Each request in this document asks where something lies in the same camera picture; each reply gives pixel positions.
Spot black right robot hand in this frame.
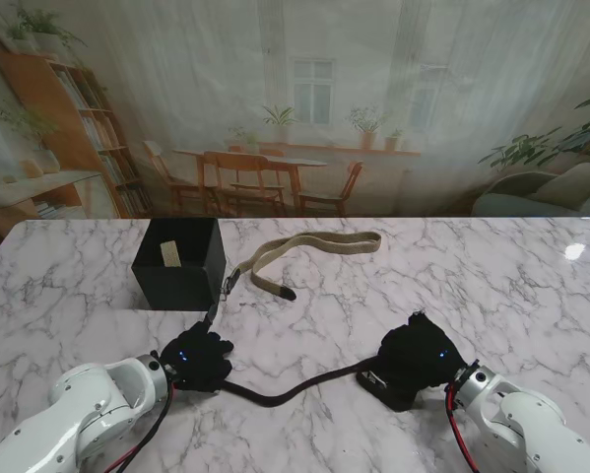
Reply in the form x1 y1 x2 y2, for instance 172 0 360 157
376 309 471 395

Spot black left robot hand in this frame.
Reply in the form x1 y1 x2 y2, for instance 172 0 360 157
159 319 235 395

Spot black belt with silver buckle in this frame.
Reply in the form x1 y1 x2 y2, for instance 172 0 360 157
203 303 419 413

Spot beige woven belt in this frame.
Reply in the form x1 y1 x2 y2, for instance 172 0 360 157
219 230 383 303
159 239 183 269

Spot black belt storage box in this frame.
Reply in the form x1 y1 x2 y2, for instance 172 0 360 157
130 218 228 311

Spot printed room scene backdrop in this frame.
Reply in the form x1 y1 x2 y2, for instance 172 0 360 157
0 0 590 221

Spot right arm red black cables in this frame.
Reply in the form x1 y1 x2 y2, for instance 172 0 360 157
444 386 476 469

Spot arm red black cables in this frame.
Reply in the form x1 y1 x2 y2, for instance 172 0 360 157
444 386 476 469
104 378 175 473

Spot left arm red black cables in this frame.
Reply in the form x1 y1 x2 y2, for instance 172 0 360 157
104 378 175 473

